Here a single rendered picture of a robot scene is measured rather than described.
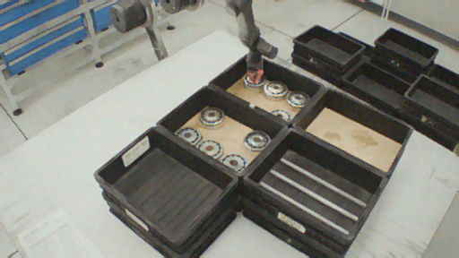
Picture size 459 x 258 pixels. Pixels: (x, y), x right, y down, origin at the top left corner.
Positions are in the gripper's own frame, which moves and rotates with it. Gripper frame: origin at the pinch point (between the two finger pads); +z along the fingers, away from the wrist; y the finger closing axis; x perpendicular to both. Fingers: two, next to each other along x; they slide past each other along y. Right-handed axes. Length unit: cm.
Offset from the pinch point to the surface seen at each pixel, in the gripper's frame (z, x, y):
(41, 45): 43, 157, 100
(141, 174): 4, 42, -52
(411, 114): 38, -94, 17
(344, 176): 2, -31, -53
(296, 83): -1.1, -18.0, -5.9
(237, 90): 4.0, 7.5, -4.4
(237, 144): 3.7, 7.6, -37.0
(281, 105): 4.0, -11.0, -14.3
